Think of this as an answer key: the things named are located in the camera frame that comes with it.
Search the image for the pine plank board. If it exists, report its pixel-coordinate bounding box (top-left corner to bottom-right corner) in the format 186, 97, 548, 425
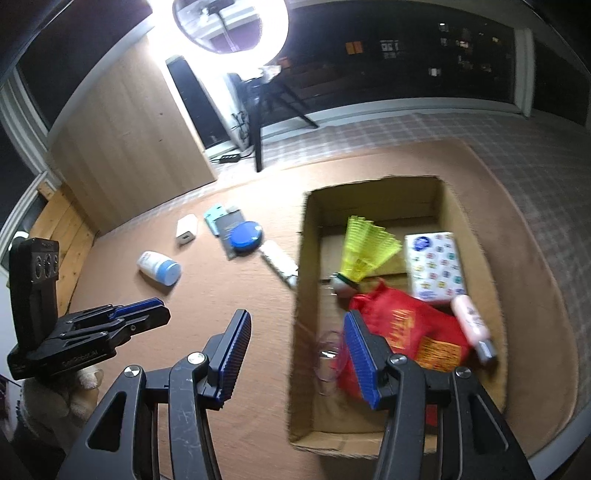
27, 180, 99, 315

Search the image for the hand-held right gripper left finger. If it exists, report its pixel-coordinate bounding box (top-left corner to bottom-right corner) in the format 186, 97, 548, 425
55, 309, 252, 480

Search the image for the black ring light cable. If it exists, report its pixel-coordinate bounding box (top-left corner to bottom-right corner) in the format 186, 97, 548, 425
230, 108, 252, 153

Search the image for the blue round tin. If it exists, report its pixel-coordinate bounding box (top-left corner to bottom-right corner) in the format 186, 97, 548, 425
230, 221, 265, 255

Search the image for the yellow shuttlecock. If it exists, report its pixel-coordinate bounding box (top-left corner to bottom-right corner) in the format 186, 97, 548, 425
329, 215, 403, 297

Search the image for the person's left hand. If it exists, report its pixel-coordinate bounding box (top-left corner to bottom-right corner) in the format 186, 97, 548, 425
21, 362, 103, 446

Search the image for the white window frame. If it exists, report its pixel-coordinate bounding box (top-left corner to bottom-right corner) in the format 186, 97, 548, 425
0, 0, 591, 153

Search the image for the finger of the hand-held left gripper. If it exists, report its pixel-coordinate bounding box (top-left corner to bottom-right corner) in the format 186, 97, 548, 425
48, 307, 172, 352
58, 298, 166, 330

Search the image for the brown cardboard box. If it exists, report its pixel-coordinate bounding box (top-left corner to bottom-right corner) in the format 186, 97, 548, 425
288, 175, 509, 459

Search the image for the brown hair tie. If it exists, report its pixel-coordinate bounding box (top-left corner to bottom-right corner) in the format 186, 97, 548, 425
316, 330, 352, 383

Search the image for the white dotted lighter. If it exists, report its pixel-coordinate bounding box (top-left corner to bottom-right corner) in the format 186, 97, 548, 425
259, 242, 299, 288

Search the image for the white charger plug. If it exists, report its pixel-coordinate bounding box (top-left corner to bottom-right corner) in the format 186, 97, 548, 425
175, 214, 199, 247

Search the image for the large light wood panel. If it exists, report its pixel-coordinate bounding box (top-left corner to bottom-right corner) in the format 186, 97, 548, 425
45, 34, 219, 237

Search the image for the white patterned tissue pack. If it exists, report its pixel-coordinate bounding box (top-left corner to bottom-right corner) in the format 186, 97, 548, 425
405, 232, 468, 302

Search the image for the teal card packet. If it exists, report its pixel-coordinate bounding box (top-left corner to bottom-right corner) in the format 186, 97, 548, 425
204, 205, 232, 237

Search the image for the dark packaging card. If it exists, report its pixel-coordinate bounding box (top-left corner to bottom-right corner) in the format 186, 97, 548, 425
216, 209, 249, 262

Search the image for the white bottle with blue cap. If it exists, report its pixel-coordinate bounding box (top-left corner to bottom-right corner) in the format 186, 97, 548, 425
137, 251, 181, 286

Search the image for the red snack bag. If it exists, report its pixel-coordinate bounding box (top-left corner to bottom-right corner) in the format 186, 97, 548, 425
336, 281, 472, 426

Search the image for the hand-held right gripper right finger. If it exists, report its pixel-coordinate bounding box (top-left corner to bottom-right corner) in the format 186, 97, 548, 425
344, 310, 536, 480

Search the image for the black gooseneck phone holder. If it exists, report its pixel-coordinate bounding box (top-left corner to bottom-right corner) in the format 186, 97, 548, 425
203, 0, 242, 52

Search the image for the black tripod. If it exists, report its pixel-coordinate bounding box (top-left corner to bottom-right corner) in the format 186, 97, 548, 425
239, 67, 320, 173

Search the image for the pink small bottle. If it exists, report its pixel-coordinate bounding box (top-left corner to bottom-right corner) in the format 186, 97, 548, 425
450, 294, 499, 362

